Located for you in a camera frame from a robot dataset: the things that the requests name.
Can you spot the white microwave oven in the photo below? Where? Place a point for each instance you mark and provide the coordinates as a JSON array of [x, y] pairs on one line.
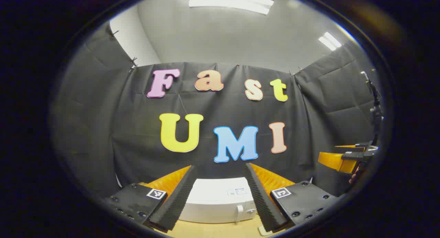
[[213, 200]]

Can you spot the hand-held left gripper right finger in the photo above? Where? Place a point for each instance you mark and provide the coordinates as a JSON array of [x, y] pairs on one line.
[[261, 200]]

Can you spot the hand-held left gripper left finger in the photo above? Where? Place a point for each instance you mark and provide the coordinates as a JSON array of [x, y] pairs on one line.
[[175, 200]]

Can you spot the ceiling light panel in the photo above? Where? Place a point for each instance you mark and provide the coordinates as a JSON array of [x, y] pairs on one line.
[[330, 41], [230, 2]]

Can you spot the black backdrop cloth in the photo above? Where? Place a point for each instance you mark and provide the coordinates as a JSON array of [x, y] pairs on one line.
[[137, 134]]

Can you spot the black pole stand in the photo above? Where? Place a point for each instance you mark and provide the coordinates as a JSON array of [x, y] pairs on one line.
[[376, 110]]

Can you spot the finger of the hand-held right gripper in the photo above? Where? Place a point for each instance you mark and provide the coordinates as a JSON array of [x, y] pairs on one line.
[[337, 162], [357, 148]]

